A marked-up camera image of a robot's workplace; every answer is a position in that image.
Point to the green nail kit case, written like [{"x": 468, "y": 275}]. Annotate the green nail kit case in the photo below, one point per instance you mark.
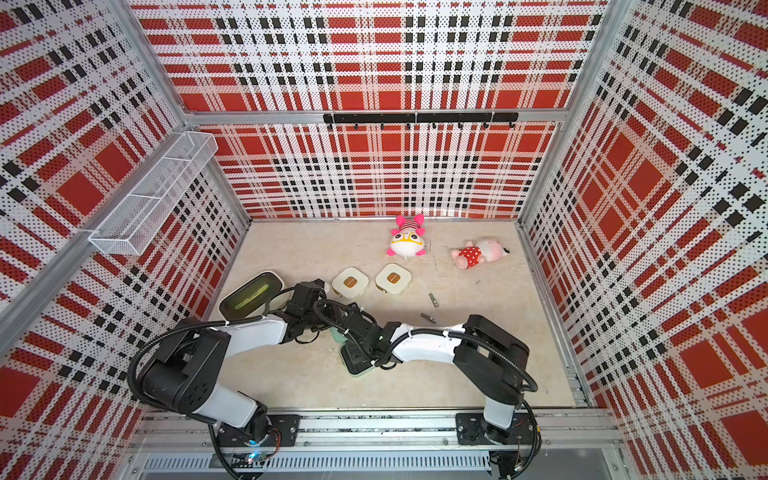
[{"x": 354, "y": 360}]

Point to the cream nail kit case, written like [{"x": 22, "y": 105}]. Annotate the cream nail kit case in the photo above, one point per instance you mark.
[
  {"x": 393, "y": 279},
  {"x": 351, "y": 283}
]

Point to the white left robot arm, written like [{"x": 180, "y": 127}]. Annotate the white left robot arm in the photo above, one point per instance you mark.
[{"x": 178, "y": 371}]

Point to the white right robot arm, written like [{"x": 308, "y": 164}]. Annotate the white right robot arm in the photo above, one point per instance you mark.
[{"x": 492, "y": 359}]

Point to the green oval tray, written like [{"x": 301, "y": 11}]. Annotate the green oval tray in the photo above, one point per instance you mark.
[{"x": 250, "y": 298}]

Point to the pink owl plush toy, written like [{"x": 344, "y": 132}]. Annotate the pink owl plush toy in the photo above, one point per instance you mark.
[{"x": 407, "y": 239}]

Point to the pink strawberry plush toy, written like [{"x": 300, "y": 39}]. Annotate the pink strawberry plush toy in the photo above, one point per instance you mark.
[{"x": 473, "y": 254}]

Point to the clear wall shelf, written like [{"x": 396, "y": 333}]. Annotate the clear wall shelf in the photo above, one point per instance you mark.
[{"x": 132, "y": 224}]

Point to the black hook rail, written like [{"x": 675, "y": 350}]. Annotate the black hook rail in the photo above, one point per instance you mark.
[{"x": 357, "y": 119}]

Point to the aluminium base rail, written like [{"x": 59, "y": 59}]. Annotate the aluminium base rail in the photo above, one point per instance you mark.
[{"x": 548, "y": 443}]

